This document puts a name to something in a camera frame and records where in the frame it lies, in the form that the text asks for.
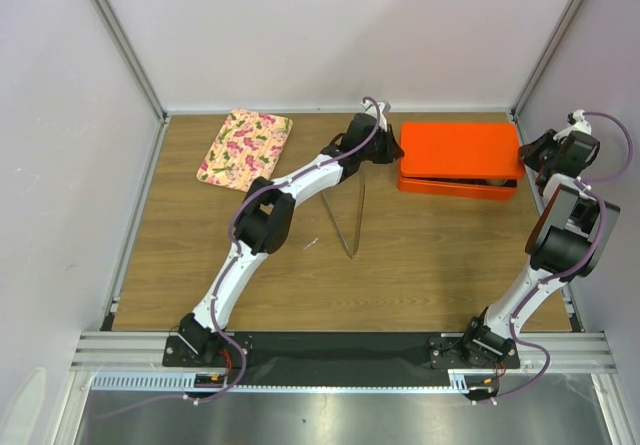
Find orange box lid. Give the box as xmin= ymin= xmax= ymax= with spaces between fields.
xmin=399 ymin=122 xmax=524 ymax=180

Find orange chocolate box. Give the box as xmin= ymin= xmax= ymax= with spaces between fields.
xmin=397 ymin=175 xmax=518 ymax=201

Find metal tongs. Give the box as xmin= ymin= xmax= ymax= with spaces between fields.
xmin=321 ymin=169 xmax=366 ymax=259

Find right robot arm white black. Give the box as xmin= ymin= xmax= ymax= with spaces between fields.
xmin=457 ymin=127 xmax=620 ymax=368

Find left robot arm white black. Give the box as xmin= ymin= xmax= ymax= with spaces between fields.
xmin=173 ymin=97 xmax=404 ymax=366

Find white paper cup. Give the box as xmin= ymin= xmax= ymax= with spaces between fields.
xmin=486 ymin=179 xmax=509 ymax=187

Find floral tray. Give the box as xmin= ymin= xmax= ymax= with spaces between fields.
xmin=196 ymin=109 xmax=293 ymax=192

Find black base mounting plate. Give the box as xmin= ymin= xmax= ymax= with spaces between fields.
xmin=162 ymin=331 xmax=520 ymax=388

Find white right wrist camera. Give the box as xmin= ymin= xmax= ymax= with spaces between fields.
xmin=555 ymin=109 xmax=592 ymax=140

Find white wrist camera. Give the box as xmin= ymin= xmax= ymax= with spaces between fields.
xmin=372 ymin=101 xmax=390 ymax=130
xmin=555 ymin=109 xmax=592 ymax=140

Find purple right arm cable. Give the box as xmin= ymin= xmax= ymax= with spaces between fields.
xmin=469 ymin=109 xmax=635 ymax=406

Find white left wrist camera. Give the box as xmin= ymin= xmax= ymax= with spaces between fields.
xmin=372 ymin=101 xmax=390 ymax=130

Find aluminium frame post right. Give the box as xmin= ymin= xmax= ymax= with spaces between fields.
xmin=510 ymin=0 xmax=586 ymax=120

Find aluminium frame post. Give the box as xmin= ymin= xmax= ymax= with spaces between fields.
xmin=90 ymin=0 xmax=168 ymax=124
xmin=510 ymin=0 xmax=586 ymax=120

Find aluminium frame post left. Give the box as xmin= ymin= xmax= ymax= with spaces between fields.
xmin=90 ymin=0 xmax=168 ymax=124

